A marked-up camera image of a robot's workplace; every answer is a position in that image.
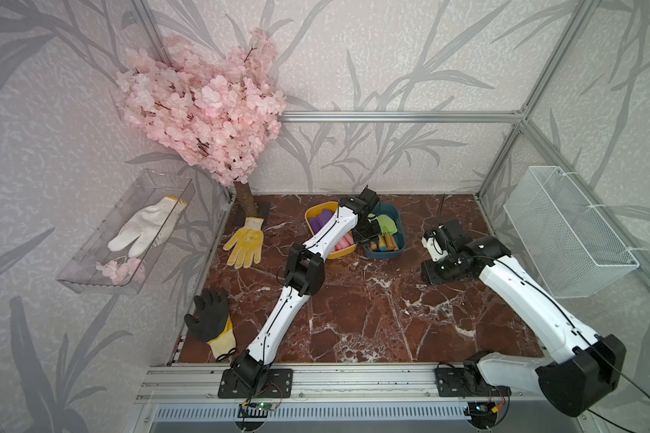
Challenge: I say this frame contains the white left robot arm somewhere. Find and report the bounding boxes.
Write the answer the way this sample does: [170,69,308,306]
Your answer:
[230,188,381,391]

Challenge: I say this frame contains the white wire mesh basket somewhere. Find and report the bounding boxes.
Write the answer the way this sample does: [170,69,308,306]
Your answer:
[504,166,639,299]

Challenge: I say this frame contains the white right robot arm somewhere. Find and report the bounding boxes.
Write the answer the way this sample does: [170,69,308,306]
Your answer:
[421,219,627,417]

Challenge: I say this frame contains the white cotton glove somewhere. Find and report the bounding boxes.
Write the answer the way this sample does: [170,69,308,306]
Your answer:
[108,197,188,257]

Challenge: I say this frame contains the black and yellow glove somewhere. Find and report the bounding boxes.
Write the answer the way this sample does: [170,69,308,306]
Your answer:
[184,288,237,363]

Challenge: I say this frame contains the purple square shovel pink handle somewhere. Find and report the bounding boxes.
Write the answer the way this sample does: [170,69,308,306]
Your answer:
[317,209,334,227]

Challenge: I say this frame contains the clear acrylic wall shelf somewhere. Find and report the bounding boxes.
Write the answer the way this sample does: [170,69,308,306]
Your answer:
[56,169,195,295]

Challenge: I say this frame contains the dark teal storage box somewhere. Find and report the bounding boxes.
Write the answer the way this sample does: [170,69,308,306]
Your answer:
[360,203,406,260]

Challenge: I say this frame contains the yellow storage box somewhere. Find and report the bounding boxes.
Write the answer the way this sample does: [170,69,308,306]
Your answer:
[304,201,357,261]

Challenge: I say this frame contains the pink cherry blossom tree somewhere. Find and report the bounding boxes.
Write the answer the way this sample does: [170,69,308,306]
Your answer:
[117,28,286,218]

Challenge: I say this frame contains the green trowel yellow handle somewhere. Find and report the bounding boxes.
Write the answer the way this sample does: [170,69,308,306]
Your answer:
[377,236,387,252]

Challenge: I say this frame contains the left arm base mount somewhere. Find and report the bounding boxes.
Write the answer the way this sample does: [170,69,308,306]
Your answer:
[218,353,294,400]

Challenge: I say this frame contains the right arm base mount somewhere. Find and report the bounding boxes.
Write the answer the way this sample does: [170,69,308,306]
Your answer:
[434,351,512,398]

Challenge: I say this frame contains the aluminium front rail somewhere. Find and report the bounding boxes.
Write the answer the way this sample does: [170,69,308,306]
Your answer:
[134,362,592,404]

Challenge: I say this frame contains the pink blossom sprig on shelf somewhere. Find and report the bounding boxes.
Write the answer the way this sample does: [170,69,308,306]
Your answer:
[95,256,146,285]

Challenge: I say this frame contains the yellow rubber glove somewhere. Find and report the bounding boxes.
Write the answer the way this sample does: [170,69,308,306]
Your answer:
[223,218,264,269]

